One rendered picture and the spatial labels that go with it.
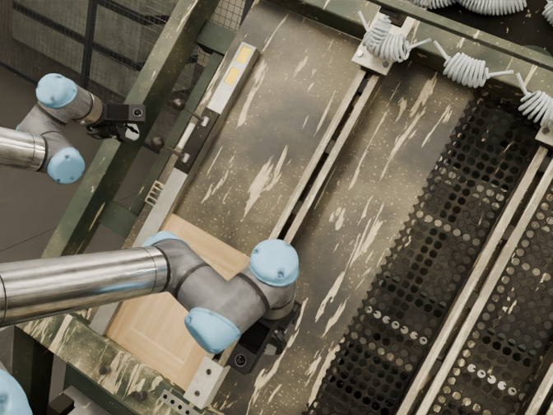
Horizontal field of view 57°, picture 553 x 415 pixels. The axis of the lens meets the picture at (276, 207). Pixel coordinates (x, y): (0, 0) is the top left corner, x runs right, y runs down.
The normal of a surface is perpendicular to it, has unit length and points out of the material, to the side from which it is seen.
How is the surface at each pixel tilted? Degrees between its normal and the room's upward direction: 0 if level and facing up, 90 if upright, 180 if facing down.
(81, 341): 59
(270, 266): 28
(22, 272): 17
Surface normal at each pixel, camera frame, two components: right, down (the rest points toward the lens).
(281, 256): 0.04, -0.58
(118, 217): -0.24, -0.14
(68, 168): 0.63, 0.55
